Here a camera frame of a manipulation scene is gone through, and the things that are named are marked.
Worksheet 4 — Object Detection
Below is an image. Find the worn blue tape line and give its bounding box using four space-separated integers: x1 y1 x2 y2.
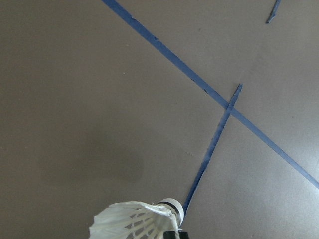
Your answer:
101 0 319 190

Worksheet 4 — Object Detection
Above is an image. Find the white feather shuttlecock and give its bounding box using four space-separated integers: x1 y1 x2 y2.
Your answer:
89 198 185 239

